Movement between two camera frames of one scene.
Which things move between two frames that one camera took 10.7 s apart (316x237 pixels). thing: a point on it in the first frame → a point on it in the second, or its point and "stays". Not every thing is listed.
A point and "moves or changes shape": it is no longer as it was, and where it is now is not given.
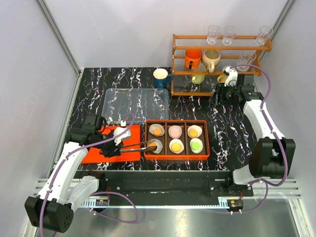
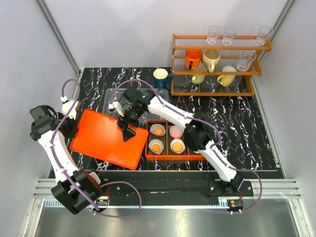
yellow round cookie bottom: (176, 147) stays
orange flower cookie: (157, 131) stays
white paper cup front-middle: (176, 146) stays
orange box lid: (94, 156) moves or changes shape
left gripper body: (109, 147) → (68, 125)
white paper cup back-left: (157, 130) stays
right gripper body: (227, 94) → (132, 116)
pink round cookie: (175, 134) stays
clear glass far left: (213, 33) stays
